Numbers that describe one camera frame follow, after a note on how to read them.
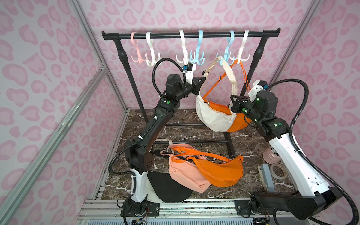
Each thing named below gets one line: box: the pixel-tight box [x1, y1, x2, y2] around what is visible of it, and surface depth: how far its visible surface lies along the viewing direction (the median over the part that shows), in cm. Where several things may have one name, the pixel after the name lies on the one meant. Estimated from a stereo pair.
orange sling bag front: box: [172, 146, 245, 188], surface depth 82 cm
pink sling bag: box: [159, 143, 212, 193], surface depth 81 cm
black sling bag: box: [147, 171, 194, 203], surface depth 77 cm
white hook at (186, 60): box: [175, 29, 196, 66], surface depth 58 cm
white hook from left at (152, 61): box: [144, 31, 162, 68], surface depth 56 cm
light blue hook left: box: [189, 29, 205, 66], surface depth 60 cm
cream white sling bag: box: [146, 138, 173, 203], surface depth 78 cm
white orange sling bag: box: [195, 56, 251, 133], surface depth 82 cm
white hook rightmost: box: [229, 30, 251, 65], surface depth 58 cm
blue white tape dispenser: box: [257, 163, 275, 193], surface depth 82 cm
